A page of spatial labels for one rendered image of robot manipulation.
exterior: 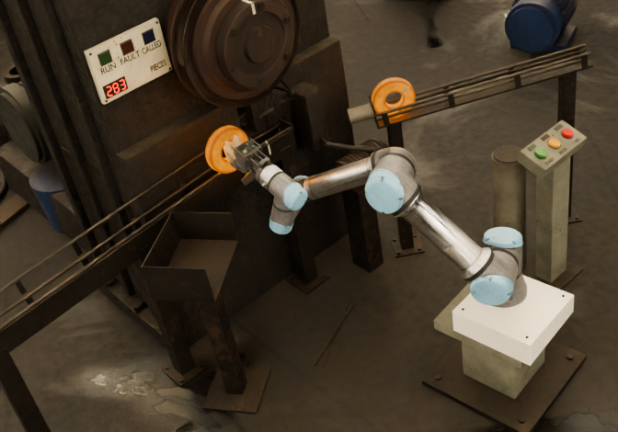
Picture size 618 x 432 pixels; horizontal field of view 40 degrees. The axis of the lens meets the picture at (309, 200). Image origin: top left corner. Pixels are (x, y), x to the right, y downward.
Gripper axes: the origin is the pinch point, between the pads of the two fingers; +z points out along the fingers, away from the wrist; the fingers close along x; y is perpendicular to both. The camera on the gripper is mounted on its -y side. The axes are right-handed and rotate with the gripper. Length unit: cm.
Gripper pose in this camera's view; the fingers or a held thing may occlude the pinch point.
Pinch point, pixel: (226, 144)
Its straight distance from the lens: 275.5
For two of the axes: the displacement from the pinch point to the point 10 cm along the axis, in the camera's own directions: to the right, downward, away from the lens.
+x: -7.3, 5.1, -4.5
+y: 0.1, -6.6, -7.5
